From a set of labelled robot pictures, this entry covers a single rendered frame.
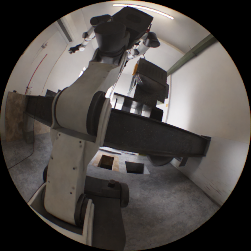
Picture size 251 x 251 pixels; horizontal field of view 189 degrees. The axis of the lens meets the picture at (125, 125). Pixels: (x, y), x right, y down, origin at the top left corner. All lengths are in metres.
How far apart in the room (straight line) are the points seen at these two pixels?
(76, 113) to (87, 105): 0.04
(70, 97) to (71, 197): 0.26
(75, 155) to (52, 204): 0.19
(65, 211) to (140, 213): 0.53
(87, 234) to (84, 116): 0.32
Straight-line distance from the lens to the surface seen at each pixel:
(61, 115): 0.23
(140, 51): 0.88
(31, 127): 1.41
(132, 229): 0.63
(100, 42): 0.35
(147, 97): 1.03
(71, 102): 0.21
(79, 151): 0.22
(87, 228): 0.27
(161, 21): 2.33
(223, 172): 1.25
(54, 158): 0.25
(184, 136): 0.84
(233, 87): 1.53
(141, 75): 0.97
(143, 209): 0.72
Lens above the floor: 0.60
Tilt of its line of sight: 3 degrees down
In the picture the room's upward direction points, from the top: 14 degrees clockwise
